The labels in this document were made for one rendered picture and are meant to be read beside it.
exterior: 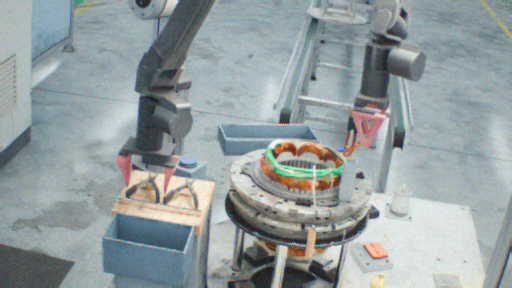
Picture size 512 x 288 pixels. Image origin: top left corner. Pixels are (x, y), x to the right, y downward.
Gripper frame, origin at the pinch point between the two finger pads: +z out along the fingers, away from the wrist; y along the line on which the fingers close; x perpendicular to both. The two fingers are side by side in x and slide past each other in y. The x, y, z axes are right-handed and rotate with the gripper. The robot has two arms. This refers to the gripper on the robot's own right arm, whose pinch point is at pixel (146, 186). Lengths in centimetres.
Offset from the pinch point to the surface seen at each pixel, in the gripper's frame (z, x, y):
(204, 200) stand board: 2.6, 3.0, 12.2
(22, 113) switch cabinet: 82, 226, -128
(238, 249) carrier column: 20.9, 15.8, 20.0
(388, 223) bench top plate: 29, 56, 62
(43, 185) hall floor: 106, 187, -99
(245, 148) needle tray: 3.8, 37.3, 17.4
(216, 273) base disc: 28.6, 15.2, 15.5
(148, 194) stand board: 2.9, 1.9, 0.1
